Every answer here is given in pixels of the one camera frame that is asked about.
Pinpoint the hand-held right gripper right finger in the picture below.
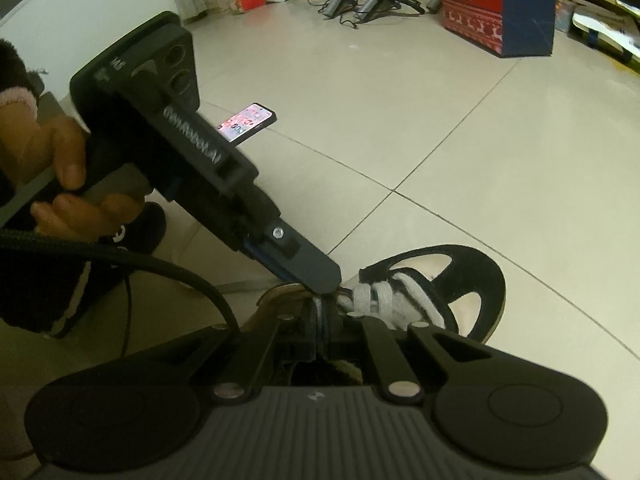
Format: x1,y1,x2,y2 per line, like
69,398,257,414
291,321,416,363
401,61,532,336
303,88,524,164
323,309,494,405

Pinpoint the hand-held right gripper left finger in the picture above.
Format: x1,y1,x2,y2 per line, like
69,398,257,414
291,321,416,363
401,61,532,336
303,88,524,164
145,301,324,405

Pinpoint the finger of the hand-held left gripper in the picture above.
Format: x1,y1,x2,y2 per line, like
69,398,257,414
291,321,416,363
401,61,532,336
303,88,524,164
239,236,312,289
264,216,343,296

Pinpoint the black and beige shoe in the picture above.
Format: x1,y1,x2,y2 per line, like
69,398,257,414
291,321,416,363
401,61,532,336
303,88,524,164
240,244,507,387

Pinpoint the person's left hand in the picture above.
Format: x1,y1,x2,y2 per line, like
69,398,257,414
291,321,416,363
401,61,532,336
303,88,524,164
0,108,147,240

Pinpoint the smartphone with lit screen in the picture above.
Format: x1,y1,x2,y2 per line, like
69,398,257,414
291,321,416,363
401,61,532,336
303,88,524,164
217,102,278,144

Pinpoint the black slipper with white print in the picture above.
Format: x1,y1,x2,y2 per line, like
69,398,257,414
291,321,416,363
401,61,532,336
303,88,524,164
97,202,167,257

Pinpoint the person's dark clothing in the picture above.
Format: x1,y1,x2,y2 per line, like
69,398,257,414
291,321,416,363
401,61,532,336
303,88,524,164
0,230,136,339

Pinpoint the Merry Christmas gift bag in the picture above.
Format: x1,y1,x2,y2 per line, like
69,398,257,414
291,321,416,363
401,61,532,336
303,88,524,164
436,0,557,59

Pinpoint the thick braided black cable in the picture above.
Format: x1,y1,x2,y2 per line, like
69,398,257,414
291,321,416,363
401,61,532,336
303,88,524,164
0,229,239,335

